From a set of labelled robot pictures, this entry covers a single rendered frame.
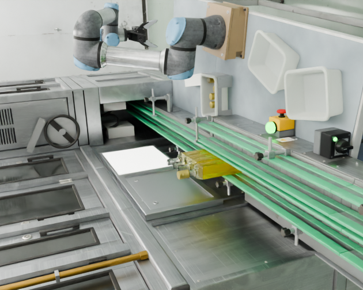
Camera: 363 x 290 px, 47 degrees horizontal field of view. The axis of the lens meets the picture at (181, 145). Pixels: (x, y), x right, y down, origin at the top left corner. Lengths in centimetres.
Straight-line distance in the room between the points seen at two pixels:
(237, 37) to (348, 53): 61
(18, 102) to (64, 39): 281
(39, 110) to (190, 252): 151
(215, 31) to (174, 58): 21
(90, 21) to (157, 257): 104
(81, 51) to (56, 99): 79
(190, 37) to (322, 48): 58
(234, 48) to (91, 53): 62
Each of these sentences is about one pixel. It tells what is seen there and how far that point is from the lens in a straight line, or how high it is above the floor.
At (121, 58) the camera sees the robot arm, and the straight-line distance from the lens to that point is 186.
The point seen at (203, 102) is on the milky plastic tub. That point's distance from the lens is 215.
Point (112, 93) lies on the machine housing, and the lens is 266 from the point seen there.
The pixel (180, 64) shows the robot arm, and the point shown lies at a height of 104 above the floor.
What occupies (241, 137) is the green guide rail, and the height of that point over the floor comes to 91.
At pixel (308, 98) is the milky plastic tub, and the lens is 156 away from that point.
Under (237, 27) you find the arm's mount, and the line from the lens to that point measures 187.
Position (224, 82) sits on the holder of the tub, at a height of 79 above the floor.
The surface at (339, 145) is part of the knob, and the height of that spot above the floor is 81.
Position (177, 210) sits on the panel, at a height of 119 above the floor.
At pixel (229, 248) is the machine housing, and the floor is 112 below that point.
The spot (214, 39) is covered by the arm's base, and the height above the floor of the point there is 89.
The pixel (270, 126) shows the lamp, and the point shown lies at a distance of 159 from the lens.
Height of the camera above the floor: 172
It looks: 21 degrees down
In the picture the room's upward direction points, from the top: 99 degrees counter-clockwise
